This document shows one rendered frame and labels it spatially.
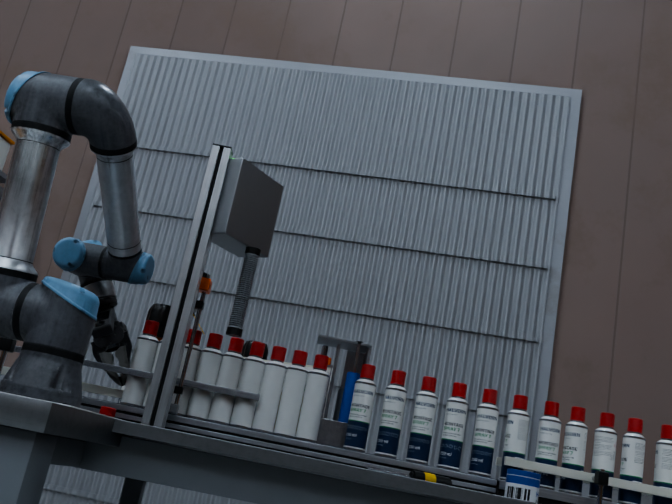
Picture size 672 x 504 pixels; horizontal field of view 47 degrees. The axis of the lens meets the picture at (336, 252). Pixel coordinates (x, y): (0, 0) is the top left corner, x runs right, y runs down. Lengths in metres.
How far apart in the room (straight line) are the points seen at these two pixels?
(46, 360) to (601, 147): 4.20
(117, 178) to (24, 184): 0.19
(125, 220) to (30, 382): 0.43
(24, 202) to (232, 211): 0.45
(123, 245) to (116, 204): 0.11
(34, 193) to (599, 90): 4.28
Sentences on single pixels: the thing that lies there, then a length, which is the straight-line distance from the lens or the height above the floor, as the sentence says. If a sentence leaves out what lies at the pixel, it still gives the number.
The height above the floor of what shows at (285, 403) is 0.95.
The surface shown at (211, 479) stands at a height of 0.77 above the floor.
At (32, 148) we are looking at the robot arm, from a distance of 1.66.
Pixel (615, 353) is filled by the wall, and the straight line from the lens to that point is 4.83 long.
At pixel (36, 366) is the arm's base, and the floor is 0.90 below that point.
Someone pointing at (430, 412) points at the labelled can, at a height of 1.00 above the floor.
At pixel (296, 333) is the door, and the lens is 4.79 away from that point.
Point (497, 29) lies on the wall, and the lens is 5.59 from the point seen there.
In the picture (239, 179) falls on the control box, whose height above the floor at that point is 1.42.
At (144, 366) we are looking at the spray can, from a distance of 1.90.
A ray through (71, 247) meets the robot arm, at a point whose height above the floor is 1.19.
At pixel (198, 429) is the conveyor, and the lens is 1.83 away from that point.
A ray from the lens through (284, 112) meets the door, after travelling 5.33.
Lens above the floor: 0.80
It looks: 16 degrees up
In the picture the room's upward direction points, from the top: 11 degrees clockwise
